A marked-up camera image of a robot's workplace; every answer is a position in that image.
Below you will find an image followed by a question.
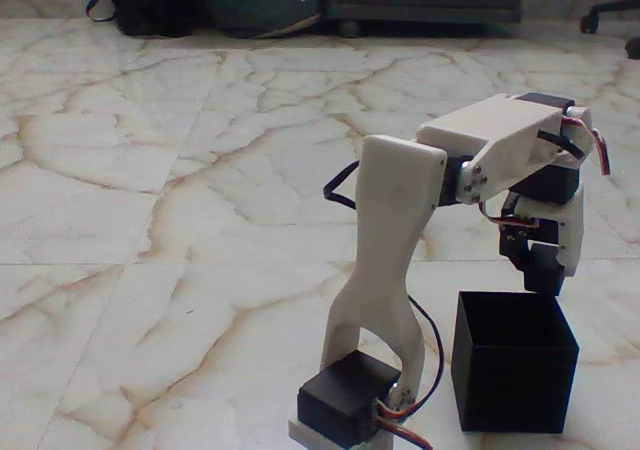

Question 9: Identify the small black cube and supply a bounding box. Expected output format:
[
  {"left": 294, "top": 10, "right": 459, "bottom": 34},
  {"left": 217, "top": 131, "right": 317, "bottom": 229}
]
[{"left": 521, "top": 243, "right": 564, "bottom": 298}]

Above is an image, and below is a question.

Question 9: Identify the black box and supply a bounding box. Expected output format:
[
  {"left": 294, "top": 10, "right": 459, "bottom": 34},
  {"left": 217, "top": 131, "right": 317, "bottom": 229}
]
[{"left": 451, "top": 291, "right": 580, "bottom": 434}]

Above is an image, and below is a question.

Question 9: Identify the black office chair base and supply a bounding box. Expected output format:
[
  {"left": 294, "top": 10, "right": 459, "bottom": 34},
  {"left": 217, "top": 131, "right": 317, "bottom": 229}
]
[{"left": 579, "top": 0, "right": 640, "bottom": 61}]

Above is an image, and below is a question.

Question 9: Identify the dark grey cushion bag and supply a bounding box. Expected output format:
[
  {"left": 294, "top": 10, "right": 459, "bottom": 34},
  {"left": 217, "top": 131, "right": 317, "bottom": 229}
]
[{"left": 192, "top": 0, "right": 322, "bottom": 40}]

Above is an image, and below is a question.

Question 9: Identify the black backpack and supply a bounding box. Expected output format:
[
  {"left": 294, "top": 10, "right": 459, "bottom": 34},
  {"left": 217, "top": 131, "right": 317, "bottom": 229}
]
[{"left": 85, "top": 0, "right": 201, "bottom": 38}]

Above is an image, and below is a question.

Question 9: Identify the red white wrist cable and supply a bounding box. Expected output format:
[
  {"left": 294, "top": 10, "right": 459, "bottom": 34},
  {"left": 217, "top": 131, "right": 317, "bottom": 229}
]
[{"left": 562, "top": 117, "right": 613, "bottom": 178}]

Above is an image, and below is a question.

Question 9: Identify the red white black servo cable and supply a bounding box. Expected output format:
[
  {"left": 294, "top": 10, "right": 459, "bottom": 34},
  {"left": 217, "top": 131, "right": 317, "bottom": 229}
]
[{"left": 375, "top": 294, "right": 447, "bottom": 450}]

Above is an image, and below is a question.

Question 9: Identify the black servo cable bundle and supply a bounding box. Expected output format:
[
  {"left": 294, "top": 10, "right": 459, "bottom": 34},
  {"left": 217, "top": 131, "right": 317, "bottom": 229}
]
[{"left": 322, "top": 160, "right": 362, "bottom": 212}]

